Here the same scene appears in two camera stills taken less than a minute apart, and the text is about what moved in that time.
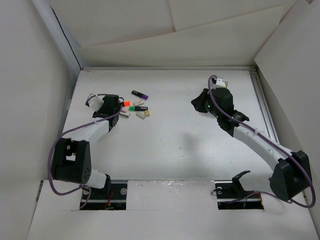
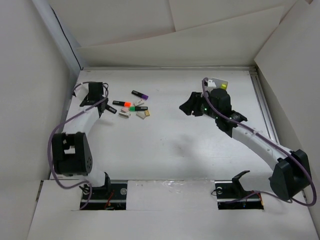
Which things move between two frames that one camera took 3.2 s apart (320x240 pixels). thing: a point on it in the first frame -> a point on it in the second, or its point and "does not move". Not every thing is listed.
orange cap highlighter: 127,103 does not move
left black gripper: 99,111 -> 86,99
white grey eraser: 141,114 does not move
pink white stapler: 125,112 does not move
